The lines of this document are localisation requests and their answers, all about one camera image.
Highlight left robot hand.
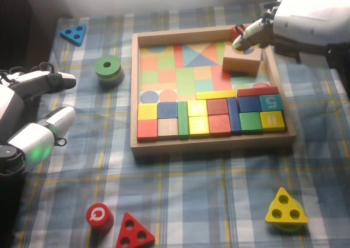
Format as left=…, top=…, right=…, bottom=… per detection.
left=0, top=62, right=77, bottom=143

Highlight blue plaid table cloth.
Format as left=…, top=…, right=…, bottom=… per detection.
left=10, top=1, right=350, bottom=248

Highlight stacked coloured wooden rings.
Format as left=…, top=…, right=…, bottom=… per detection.
left=94, top=55, right=125, bottom=90

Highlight square wooden tray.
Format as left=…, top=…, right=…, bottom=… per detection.
left=130, top=23, right=298, bottom=157

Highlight blue triangle block with holes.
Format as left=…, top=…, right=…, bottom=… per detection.
left=59, top=24, right=88, bottom=47

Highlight red triangle block with holes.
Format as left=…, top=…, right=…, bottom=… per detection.
left=116, top=212, right=156, bottom=248

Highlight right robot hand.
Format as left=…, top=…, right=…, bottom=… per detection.
left=231, top=0, right=350, bottom=64

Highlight yellow triangle block with holes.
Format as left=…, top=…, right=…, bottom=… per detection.
left=264, top=187, right=309, bottom=224

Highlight red wooden cylinder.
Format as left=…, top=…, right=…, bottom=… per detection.
left=86, top=203, right=115, bottom=234

